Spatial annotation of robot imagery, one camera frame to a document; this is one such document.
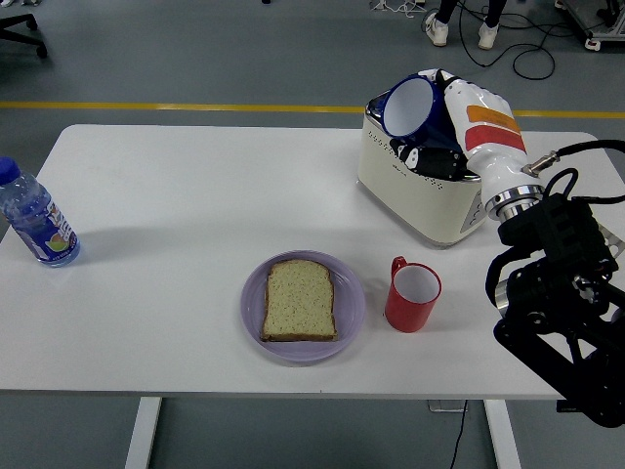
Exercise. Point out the grey socket box under table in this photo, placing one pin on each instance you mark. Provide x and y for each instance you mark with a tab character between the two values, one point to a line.
439	406

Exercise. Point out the blue enamel cup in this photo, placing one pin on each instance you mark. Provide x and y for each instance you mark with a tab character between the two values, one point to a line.
407	107

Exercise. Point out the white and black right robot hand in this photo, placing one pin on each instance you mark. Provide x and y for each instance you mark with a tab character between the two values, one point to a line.
488	146

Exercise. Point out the black table control panel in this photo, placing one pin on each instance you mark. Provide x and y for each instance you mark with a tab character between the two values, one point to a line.
564	407

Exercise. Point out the metal equipment cart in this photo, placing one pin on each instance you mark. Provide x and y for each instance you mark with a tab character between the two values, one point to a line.
603	24

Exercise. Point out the white table leg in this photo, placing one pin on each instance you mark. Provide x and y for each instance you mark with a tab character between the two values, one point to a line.
503	435
144	435

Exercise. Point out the black office chair base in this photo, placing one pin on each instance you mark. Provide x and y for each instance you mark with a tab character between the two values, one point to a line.
22	24

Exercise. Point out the purple plate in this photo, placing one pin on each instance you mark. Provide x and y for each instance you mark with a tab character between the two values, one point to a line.
349	308

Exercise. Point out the bread slice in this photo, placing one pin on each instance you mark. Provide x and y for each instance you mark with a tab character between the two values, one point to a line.
299	303

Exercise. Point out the cream and chrome toaster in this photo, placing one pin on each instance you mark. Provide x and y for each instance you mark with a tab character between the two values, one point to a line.
410	205

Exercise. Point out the clear bottle with blue cap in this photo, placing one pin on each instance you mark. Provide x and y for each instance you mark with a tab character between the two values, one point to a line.
41	225

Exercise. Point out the person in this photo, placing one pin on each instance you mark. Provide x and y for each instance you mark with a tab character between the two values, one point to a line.
439	29

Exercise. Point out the red enamel cup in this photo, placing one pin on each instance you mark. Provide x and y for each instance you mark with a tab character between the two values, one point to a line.
407	315

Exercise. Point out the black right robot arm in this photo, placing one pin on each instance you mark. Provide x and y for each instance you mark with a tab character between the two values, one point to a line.
556	244

